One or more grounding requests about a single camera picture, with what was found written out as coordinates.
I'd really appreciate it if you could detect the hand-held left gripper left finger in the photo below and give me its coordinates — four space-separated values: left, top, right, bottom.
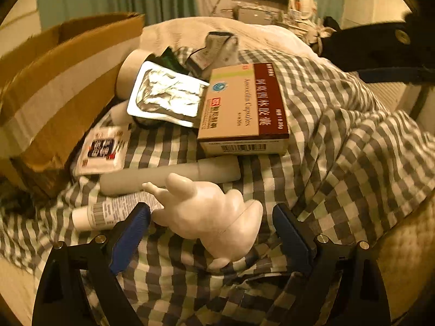
32 202 152 326

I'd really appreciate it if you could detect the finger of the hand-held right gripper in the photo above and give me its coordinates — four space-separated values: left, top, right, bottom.
319 17 435 85
409 84 435 123

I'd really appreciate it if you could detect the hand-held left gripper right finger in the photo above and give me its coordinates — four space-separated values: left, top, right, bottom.
272 203 391 326

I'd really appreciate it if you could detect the white hand-shaped figure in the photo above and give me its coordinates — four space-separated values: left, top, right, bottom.
141 173 264 273

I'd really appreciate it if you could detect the brown cardboard box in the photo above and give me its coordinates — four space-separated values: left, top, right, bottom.
0 12 147 201

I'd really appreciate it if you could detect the white printed packet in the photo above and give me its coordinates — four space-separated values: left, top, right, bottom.
187 31 240 75

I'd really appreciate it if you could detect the small white barcode tube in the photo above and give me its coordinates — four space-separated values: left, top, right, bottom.
71 190 164 232

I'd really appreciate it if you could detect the white cylindrical tube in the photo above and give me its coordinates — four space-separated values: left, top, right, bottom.
99 156 242 197

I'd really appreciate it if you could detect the grey checked cloth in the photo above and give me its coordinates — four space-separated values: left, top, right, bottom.
0 49 435 326

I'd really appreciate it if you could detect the white printed sachet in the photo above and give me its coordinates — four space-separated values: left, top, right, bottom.
73 125 131 177

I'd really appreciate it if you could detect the beige bed sheet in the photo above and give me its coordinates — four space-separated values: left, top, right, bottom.
372 204 435 316

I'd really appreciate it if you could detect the small white bottle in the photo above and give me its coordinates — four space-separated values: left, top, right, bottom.
110 102 136 126

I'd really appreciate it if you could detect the white textured blanket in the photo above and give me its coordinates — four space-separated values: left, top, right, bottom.
139 15 340 72

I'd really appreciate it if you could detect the beige and maroon medicine box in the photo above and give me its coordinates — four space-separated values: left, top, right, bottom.
197 62 290 158

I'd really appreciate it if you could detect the cluttered desk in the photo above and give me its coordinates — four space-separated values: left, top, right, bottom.
234 2 322 39

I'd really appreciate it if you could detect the silver foil blister pack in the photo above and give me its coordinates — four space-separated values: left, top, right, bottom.
126 60 210 129

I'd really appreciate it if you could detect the white tape roll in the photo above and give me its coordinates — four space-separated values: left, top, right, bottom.
116 49 160 101

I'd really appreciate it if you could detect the green packet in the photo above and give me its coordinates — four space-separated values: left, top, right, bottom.
160 48 186 75

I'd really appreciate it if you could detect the white coiled cable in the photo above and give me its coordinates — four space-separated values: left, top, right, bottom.
292 0 319 17

